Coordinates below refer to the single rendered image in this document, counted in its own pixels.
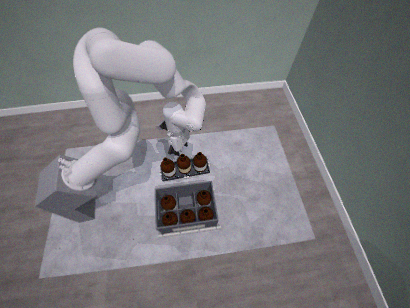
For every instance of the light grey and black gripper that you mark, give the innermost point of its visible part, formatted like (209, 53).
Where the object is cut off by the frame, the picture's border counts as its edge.
(176, 143)

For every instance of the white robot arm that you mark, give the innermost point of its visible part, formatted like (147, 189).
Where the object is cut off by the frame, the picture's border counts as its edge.
(118, 60)

